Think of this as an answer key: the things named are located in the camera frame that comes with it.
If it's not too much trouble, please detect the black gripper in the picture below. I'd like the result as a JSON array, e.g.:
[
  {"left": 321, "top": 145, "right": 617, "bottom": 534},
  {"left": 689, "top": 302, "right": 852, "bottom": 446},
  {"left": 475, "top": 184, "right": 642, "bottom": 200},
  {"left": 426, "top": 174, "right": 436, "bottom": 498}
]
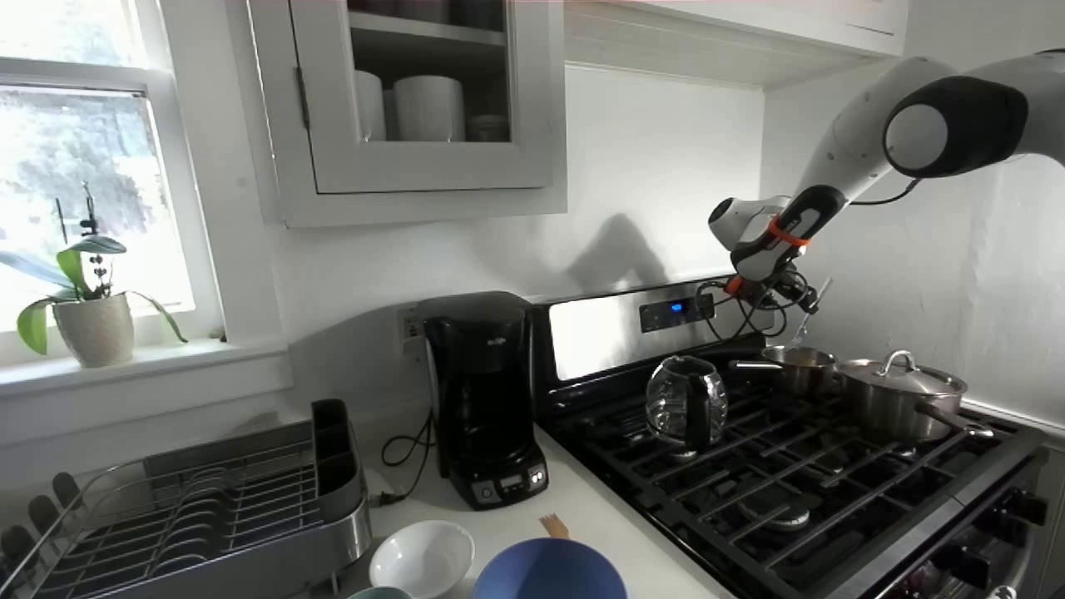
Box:
[{"left": 730, "top": 263, "right": 812, "bottom": 309}]

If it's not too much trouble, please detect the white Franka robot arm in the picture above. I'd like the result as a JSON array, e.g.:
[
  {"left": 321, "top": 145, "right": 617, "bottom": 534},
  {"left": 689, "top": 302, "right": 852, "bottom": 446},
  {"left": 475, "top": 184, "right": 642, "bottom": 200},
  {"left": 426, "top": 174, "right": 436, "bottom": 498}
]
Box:
[{"left": 708, "top": 49, "right": 1065, "bottom": 313}]

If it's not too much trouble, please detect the small open steel pot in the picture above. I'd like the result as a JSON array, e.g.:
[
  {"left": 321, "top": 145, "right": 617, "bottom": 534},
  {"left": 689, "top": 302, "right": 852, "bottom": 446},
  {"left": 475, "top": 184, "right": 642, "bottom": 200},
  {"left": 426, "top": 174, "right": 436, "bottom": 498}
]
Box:
[{"left": 730, "top": 346, "right": 834, "bottom": 398}]

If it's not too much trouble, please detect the stainless gas stove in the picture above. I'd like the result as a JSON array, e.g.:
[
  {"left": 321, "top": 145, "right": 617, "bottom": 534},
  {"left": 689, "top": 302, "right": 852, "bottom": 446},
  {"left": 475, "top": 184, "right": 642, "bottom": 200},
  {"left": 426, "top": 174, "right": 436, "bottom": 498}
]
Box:
[{"left": 533, "top": 278, "right": 1047, "bottom": 599}]

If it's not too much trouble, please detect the glass coffee carafe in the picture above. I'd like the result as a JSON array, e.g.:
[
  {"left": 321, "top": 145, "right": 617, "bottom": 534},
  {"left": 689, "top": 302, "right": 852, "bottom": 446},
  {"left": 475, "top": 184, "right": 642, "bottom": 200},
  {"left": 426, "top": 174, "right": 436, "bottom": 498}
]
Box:
[{"left": 646, "top": 356, "right": 730, "bottom": 448}]

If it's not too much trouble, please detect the lidded steel saucepan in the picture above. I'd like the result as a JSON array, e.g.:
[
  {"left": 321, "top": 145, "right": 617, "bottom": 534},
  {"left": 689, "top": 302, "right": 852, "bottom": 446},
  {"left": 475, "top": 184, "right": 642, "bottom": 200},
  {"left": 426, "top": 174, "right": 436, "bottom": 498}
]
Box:
[{"left": 834, "top": 350, "right": 991, "bottom": 446}]

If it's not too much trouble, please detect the black coffee maker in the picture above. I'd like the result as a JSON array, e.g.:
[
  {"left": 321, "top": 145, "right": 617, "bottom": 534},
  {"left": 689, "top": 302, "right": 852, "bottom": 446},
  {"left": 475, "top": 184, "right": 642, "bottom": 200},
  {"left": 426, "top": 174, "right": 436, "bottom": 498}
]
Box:
[{"left": 421, "top": 292, "right": 550, "bottom": 508}]

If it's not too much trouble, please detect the small wooden piece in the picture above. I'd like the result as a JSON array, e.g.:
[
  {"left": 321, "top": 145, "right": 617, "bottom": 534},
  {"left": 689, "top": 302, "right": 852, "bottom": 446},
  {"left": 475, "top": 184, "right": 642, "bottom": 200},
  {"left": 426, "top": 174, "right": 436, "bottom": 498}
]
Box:
[{"left": 538, "top": 516, "right": 568, "bottom": 539}]

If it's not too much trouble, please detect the blue bowl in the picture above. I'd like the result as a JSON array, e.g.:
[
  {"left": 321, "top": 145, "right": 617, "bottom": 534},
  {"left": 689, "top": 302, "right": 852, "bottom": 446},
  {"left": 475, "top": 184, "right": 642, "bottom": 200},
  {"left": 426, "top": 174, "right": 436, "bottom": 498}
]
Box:
[{"left": 474, "top": 539, "right": 629, "bottom": 599}]

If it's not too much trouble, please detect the white mug in cabinet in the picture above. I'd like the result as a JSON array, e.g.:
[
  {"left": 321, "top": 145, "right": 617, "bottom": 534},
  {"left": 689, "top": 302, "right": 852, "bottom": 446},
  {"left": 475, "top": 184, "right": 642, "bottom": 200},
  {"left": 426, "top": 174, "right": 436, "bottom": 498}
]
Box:
[{"left": 395, "top": 72, "right": 466, "bottom": 144}]

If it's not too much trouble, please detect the white ceramic bowl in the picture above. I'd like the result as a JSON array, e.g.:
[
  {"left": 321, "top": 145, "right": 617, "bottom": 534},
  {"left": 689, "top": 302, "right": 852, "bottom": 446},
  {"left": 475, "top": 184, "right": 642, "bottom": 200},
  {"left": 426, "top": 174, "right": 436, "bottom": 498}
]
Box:
[{"left": 371, "top": 518, "right": 475, "bottom": 599}]

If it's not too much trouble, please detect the teal cup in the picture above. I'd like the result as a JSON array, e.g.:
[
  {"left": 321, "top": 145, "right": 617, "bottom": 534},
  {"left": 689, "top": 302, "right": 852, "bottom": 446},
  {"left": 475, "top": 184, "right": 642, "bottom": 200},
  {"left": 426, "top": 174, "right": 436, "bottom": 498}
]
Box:
[{"left": 345, "top": 586, "right": 414, "bottom": 599}]

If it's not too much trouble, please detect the metal dish drying rack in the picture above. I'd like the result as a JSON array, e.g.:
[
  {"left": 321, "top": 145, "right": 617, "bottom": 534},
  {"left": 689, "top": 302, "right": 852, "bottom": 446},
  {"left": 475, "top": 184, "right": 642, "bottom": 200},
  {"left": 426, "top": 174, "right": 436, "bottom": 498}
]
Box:
[{"left": 0, "top": 398, "right": 374, "bottom": 599}]

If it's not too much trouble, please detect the potted orchid plant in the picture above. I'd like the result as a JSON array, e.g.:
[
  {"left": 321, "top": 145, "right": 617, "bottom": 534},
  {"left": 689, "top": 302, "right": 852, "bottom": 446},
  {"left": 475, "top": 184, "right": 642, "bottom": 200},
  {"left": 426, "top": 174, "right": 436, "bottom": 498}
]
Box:
[{"left": 0, "top": 197, "right": 185, "bottom": 369}]

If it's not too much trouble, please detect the white wall cabinet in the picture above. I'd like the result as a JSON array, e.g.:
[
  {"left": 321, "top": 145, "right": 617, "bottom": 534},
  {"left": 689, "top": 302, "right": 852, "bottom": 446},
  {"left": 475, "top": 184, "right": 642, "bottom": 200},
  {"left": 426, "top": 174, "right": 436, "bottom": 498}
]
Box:
[{"left": 245, "top": 0, "right": 566, "bottom": 225}]

